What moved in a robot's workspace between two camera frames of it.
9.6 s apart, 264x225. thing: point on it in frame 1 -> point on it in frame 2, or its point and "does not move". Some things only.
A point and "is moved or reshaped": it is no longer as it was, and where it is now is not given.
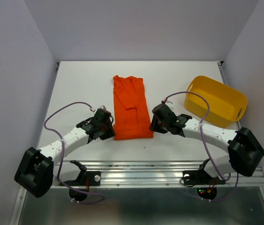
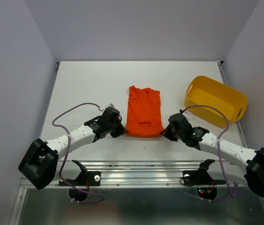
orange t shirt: [132, 120] is moved or reshaped
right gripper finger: [157, 125] -> [169, 132]
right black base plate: [200, 177] does not move
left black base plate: [90, 178] does not move
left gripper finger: [110, 133] -> [118, 131]
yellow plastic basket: [227, 105] does not move
